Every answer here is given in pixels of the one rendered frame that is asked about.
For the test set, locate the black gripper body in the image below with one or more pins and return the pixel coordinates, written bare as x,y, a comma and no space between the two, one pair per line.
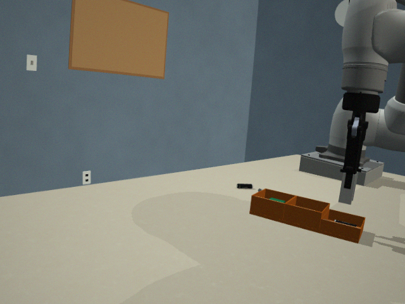
360,103

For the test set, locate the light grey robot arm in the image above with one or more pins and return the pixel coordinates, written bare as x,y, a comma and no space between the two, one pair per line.
373,37

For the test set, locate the brown rack of bins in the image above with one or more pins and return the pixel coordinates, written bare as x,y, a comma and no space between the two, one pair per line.
305,213

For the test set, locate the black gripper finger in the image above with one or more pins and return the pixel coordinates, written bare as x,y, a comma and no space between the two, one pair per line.
358,169
354,138

